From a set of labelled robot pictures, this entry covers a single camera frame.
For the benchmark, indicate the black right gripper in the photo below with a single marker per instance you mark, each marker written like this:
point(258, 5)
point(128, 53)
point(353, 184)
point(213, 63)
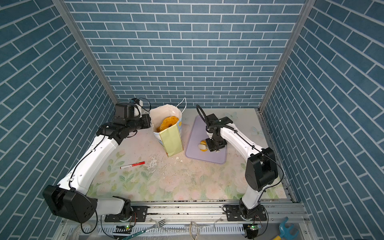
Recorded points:
point(211, 147)

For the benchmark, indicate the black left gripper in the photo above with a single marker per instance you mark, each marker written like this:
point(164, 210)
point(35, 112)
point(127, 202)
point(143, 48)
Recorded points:
point(146, 120)

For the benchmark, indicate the striped yellow bun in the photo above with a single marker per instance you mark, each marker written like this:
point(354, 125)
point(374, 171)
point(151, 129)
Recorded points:
point(203, 146)

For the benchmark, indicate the floral paper bag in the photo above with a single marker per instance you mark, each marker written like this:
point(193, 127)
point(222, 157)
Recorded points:
point(171, 138)

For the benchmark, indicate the orange ring bread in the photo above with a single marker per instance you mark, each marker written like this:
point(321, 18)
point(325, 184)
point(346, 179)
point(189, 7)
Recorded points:
point(167, 123)

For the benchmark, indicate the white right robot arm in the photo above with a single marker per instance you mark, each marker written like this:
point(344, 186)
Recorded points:
point(261, 167)

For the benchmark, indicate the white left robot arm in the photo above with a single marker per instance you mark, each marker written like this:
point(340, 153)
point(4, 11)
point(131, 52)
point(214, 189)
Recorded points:
point(68, 199)

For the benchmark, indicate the lilac plastic tray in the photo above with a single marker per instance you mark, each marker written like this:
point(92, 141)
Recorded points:
point(198, 133)

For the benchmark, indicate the red white marker pen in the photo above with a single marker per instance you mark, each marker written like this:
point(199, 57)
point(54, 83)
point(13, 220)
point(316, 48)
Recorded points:
point(132, 165)

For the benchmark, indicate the metal fork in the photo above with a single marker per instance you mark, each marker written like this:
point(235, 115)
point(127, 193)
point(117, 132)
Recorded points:
point(156, 226)

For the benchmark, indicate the blue toy wrench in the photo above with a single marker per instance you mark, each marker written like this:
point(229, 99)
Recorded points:
point(285, 232)

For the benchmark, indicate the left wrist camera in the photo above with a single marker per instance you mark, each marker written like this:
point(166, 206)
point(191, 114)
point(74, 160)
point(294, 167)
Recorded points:
point(128, 111)

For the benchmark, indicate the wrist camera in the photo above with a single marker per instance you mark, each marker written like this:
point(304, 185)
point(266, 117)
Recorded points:
point(212, 120)
point(128, 111)

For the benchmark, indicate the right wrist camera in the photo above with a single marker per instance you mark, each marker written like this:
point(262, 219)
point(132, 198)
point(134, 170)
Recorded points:
point(212, 120)

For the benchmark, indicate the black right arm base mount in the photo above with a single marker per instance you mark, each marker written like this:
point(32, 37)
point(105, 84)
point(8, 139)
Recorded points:
point(236, 213)

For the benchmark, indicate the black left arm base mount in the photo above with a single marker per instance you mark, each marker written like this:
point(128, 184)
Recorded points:
point(130, 215)

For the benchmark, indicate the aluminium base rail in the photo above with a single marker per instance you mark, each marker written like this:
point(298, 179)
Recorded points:
point(194, 220)

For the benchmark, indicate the aluminium corner post left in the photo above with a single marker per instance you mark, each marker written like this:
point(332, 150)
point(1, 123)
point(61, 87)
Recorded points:
point(76, 32)

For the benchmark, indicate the aluminium corner post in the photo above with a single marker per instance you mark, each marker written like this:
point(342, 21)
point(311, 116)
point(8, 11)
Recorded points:
point(76, 32)
point(303, 16)

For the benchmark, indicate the aluminium corner post right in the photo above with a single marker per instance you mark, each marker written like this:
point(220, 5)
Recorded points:
point(303, 16)

